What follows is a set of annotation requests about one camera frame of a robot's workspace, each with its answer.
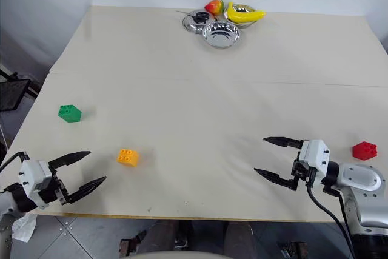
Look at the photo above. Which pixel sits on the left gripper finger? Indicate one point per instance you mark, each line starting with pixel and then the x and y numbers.
pixel 86 188
pixel 70 157

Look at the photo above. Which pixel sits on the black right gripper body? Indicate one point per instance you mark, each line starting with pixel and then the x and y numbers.
pixel 298 177

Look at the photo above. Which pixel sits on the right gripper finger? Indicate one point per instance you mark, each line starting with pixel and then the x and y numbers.
pixel 283 142
pixel 274 176

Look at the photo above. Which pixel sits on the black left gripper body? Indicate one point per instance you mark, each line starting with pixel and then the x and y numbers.
pixel 60 193

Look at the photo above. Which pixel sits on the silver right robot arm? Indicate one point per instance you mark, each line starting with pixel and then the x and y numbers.
pixel 360 180

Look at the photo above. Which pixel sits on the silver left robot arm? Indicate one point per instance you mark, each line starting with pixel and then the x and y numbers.
pixel 18 196

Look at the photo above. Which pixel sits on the green toy brick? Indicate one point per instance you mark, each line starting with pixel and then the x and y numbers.
pixel 70 114

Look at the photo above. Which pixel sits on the crumpled white paper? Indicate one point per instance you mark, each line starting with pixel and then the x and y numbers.
pixel 23 227

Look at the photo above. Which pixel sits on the orange toy brick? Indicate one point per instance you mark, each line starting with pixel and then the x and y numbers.
pixel 128 157

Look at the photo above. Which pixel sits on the dark rounded shape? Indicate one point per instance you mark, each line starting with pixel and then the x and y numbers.
pixel 239 237
pixel 162 236

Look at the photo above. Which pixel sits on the rusty brown metal piece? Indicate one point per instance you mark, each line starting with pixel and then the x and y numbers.
pixel 292 250
pixel 128 245

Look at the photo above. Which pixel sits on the red toy brick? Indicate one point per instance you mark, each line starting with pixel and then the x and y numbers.
pixel 364 150

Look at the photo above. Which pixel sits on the black metal stand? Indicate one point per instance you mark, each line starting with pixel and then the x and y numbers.
pixel 13 93

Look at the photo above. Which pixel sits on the fluted steel dish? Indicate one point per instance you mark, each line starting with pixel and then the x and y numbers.
pixel 222 35

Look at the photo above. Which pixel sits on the yellow toy banana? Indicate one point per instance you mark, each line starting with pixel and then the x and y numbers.
pixel 242 15

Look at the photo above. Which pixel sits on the round steel bowl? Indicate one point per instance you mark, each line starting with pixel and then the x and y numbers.
pixel 247 8

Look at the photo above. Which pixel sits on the steel pot lid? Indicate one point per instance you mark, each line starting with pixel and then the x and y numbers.
pixel 191 26

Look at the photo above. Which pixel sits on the red yellow toy fruit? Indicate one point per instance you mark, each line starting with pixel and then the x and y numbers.
pixel 214 6

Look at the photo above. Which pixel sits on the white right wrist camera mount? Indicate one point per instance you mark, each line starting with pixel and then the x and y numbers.
pixel 315 156

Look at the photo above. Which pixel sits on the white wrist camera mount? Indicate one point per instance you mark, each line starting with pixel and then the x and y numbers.
pixel 35 177
pixel 315 156

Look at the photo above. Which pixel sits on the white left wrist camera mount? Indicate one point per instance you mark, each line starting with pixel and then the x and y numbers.
pixel 35 177

